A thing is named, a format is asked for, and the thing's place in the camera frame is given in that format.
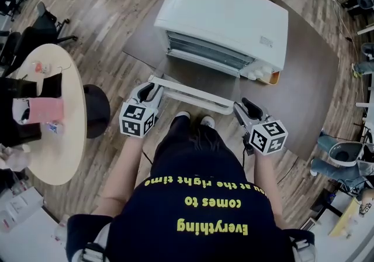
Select white oven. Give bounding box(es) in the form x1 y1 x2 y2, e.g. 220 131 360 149
154 0 289 81

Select large black bag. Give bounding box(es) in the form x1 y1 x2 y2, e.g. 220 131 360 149
0 76 42 148

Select red label plastic bottle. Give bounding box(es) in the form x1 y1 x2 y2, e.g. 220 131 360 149
32 60 52 75

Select white grey round appliance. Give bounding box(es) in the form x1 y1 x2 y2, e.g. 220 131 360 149
328 141 365 167

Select person's left forearm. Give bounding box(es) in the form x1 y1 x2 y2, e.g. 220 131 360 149
93 135 144 218

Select person's black trousers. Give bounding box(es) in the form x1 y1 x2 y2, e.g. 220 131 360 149
150 114 245 186

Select small black pouch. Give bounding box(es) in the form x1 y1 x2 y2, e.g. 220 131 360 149
40 72 64 99

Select pink paper bag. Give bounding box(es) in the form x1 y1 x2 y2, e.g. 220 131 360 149
13 96 65 124

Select white cardboard box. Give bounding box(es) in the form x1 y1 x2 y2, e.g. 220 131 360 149
0 187 45 233

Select black floor cable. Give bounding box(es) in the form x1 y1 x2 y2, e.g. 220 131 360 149
276 156 299 184

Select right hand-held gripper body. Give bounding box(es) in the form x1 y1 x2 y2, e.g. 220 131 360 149
241 113 289 157

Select dark wooden table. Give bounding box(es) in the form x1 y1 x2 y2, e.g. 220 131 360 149
122 0 340 163

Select round beige table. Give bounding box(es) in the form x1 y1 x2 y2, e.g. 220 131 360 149
16 43 112 187

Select white glass oven door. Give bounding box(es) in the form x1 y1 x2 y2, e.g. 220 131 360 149
147 58 243 116

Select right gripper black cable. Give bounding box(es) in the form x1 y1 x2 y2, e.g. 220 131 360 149
241 140 250 168

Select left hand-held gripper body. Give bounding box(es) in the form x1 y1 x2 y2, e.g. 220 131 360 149
119 96 161 139

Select yellow bowl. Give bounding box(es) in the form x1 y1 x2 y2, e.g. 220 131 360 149
259 70 282 85

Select crumpled beige plastic bag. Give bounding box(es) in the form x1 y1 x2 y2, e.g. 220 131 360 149
0 143 32 171

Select person's right forearm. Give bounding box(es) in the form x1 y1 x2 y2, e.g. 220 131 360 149
252 149 283 231

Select blue label plastic bottle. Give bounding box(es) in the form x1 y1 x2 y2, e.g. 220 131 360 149
46 120 64 135

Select black office chair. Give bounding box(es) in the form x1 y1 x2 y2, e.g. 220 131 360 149
0 26 34 78
0 0 23 22
34 2 78 46

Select person's black printed shirt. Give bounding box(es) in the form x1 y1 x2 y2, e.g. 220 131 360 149
66 173 317 262

